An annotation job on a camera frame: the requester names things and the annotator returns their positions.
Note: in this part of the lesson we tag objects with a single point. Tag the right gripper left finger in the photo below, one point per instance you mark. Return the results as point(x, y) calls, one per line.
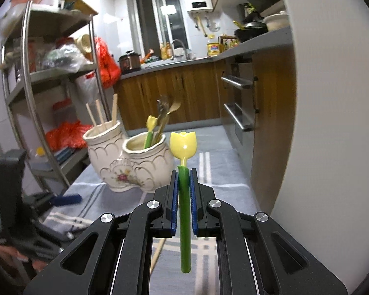
point(113, 255)

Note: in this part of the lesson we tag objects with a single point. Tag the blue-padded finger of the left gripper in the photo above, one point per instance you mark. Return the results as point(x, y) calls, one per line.
point(60, 201)

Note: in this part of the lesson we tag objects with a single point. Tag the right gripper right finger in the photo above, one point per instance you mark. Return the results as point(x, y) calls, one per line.
point(255, 254)

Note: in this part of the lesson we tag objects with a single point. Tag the yellow tulip green handle spoon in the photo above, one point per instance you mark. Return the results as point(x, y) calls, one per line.
point(183, 146)

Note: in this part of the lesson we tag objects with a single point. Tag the gold fork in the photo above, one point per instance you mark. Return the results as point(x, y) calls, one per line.
point(170, 110)

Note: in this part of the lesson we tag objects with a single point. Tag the silver fork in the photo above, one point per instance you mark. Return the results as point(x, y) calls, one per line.
point(163, 107)

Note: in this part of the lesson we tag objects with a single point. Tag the wooden kitchen cabinets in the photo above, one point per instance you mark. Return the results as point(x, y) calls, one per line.
point(203, 94)

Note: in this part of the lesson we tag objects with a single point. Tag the kitchen window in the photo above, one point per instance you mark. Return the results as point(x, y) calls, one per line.
point(160, 24)

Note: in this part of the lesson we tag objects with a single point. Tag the white ceramic double utensil holder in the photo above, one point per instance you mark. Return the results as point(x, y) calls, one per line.
point(123, 163)

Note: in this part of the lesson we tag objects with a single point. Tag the red plastic bag lower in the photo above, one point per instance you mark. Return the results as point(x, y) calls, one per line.
point(67, 135)

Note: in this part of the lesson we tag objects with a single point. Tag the yellow tulip green spoon in holder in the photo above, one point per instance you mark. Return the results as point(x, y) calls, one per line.
point(150, 125)

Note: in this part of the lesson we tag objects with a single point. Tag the wooden chopstick in holder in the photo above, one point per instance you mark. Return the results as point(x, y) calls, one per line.
point(114, 108)

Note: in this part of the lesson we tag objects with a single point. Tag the metal shelf rack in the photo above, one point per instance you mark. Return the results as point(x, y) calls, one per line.
point(39, 100)

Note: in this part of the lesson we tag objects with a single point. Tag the white refrigerator side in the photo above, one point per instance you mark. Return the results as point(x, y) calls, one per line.
point(324, 198)

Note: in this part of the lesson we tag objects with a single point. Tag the steel oven drawers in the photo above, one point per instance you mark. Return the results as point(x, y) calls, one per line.
point(238, 107)

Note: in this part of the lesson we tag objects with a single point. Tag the red plastic bag hanging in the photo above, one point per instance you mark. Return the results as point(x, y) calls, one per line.
point(110, 72)

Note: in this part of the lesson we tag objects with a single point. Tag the clear plastic bag on shelf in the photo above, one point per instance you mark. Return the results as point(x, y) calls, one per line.
point(67, 57)

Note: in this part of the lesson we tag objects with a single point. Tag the dark rice cooker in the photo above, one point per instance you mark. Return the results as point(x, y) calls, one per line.
point(129, 62)

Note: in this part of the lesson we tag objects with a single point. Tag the chrome faucet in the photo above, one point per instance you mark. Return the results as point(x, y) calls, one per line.
point(179, 52)

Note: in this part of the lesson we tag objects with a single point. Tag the yellow oil bottle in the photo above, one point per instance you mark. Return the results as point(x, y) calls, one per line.
point(213, 46)

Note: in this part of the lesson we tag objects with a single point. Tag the black wok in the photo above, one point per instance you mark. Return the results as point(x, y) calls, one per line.
point(249, 30)

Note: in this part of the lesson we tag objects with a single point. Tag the white pot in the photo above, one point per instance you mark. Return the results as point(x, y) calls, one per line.
point(277, 21)

